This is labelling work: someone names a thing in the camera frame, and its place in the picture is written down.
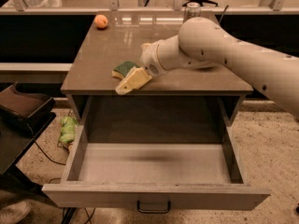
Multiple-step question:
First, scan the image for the grey cabinet with tabletop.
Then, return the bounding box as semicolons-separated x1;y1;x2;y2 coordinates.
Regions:
62;11;252;144

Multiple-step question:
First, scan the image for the open grey drawer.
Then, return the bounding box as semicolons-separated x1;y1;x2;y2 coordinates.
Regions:
43;121;270;210

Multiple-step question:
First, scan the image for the orange fruit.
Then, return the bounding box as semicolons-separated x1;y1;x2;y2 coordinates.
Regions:
94;14;108;29

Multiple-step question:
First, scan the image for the silver soda can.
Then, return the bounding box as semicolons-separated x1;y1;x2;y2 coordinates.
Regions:
183;2;201;21

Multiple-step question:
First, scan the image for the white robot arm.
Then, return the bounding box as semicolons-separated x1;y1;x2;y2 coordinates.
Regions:
116;17;299;118

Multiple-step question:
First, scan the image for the dark chair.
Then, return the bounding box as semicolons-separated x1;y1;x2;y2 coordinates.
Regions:
0;83;56;196

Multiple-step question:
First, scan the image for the green and yellow sponge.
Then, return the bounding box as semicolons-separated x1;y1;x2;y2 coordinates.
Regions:
112;61;139;80

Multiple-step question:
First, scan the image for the black floor cable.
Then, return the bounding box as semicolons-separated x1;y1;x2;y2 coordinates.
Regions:
32;140;67;166

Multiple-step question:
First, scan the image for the green crumpled bag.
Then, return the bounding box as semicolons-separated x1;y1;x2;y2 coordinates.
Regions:
59;116;78;144

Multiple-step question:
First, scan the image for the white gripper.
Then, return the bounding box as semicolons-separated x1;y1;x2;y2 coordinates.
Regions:
115;40;168;95

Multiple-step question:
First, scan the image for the white shoe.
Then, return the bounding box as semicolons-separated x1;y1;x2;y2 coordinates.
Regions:
0;201;31;224

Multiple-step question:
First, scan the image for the black drawer handle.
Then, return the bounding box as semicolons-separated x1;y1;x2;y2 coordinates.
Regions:
136;201;171;214

